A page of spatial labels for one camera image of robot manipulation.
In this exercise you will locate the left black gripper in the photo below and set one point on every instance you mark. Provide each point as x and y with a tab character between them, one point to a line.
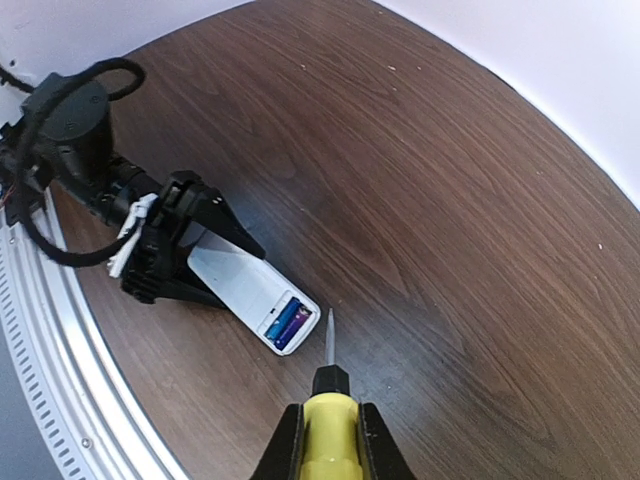
76	142

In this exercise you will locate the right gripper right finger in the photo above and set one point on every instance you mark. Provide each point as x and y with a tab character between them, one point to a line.
380	455

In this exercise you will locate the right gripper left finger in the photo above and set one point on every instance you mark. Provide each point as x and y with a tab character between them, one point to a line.
283	455

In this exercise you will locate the white remote control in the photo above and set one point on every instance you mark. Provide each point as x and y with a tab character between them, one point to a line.
252	289

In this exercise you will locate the yellow handled screwdriver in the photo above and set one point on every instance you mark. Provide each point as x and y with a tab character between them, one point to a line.
330	447

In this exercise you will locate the purple battery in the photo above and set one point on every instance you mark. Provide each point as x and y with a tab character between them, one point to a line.
300	315

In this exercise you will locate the blue battery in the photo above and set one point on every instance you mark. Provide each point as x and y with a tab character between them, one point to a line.
283	319

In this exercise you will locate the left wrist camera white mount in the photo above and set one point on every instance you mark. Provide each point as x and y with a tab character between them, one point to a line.
130	231

